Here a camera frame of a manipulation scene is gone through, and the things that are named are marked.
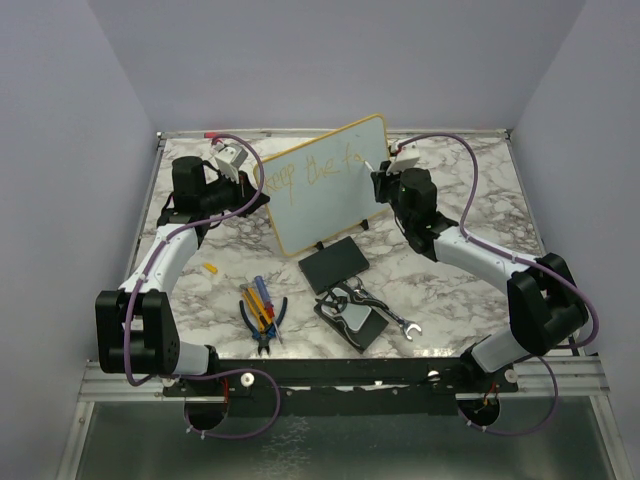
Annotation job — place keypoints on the silver combination wrench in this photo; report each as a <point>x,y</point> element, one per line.
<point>406,326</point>

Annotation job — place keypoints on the yellow utility knife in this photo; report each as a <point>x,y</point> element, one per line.
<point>250,298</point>

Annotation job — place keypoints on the blue red screwdriver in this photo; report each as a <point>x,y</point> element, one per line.
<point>267,303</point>

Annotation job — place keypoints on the yellow framed whiteboard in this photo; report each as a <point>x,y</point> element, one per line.
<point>321,188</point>

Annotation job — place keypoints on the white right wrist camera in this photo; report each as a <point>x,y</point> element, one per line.
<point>402,158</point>

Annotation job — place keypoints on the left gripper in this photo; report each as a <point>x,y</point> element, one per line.
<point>244,190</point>

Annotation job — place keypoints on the black front mounting rail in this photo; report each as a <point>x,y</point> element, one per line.
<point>342,387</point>

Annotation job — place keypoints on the yellow marker cap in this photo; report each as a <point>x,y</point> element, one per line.
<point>211,268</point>

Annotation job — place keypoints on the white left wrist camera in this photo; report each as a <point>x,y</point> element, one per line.
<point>229,158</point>

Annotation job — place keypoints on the black flat box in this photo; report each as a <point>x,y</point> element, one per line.
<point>333,264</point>

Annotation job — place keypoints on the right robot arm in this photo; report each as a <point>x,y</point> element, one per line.
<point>544,307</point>

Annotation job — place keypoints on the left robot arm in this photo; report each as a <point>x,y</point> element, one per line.
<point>136,330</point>

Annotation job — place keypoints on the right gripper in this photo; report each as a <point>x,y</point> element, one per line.
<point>382,180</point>

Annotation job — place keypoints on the red black marker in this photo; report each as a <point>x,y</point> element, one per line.
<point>215,135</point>

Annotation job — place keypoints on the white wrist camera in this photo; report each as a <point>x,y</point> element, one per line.
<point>402,158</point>
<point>229,158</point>

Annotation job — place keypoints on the blue handled pliers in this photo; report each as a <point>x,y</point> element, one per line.
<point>262,339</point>

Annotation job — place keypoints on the black grey wire stripper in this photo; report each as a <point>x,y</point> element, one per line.
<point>346,307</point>

